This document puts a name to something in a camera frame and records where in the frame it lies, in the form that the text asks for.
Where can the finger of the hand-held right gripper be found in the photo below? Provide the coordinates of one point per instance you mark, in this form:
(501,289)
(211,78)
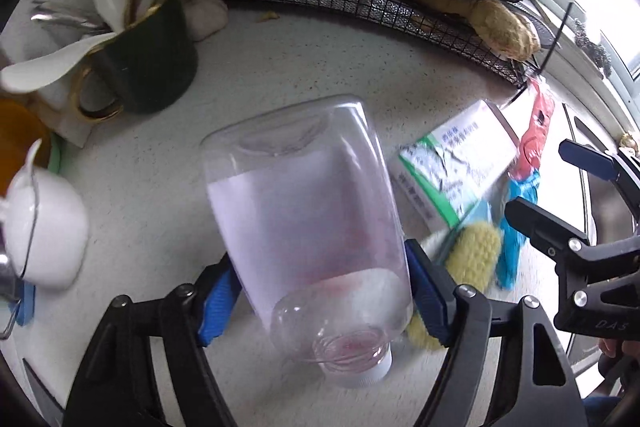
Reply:
(540,224)
(590,159)

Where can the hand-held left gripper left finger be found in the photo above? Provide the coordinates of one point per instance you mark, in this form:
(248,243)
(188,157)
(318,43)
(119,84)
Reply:
(217,307)

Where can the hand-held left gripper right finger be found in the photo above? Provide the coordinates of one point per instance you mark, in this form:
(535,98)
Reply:
(430,302)

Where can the clear plastic bottle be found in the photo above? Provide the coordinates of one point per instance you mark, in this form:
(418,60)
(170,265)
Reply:
(300,217)

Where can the person's right hand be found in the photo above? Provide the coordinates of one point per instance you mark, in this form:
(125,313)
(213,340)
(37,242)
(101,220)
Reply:
(610,352)

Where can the blue plastic packet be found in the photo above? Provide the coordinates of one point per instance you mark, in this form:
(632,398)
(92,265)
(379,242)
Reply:
(515,237)

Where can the pink packet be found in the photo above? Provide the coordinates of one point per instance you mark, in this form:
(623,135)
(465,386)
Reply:
(537,132)

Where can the yellow bristle scrub brush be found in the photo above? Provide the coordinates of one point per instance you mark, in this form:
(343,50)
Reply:
(472,257)

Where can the green and white medicine box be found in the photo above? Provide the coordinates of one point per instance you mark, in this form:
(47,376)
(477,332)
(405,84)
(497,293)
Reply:
(455,162)

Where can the steel wool scrubber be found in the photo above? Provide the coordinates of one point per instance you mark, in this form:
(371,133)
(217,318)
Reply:
(595,52)

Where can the window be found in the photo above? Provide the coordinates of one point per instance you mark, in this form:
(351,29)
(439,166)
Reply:
(615,7)

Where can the ginger root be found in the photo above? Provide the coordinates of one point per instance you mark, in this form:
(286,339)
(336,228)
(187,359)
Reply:
(505,27)

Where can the white ceramic sugar bowl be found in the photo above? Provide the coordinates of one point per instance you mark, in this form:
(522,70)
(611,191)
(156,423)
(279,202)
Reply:
(45,227)

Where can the blue coaster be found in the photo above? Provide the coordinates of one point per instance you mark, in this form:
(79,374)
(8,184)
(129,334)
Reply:
(25,304)

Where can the stainless steel teapot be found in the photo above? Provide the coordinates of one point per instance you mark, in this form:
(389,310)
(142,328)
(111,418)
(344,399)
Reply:
(6,272)

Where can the orange bowl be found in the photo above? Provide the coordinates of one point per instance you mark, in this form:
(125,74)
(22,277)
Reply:
(20,137)

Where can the garlic bulb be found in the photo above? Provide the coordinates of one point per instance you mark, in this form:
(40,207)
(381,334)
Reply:
(205,13)

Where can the metal utensils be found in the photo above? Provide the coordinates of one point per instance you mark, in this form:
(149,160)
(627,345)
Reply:
(65,18)

